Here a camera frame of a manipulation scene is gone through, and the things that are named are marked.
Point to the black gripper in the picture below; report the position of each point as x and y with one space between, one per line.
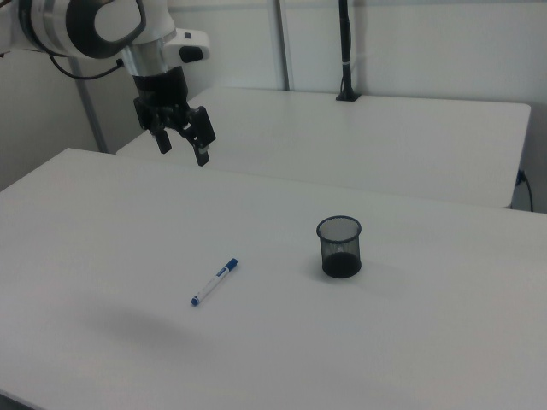
160 91

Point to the blue and white marker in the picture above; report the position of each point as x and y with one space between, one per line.
213 282

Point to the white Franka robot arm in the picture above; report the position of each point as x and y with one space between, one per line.
64 25

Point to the white background table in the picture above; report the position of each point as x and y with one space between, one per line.
363 141

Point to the black clamped stand pole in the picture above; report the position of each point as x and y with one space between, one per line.
345 47

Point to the black mesh pen cup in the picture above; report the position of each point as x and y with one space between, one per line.
340 260

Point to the grey metal partition post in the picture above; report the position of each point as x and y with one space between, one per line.
285 42
89 111

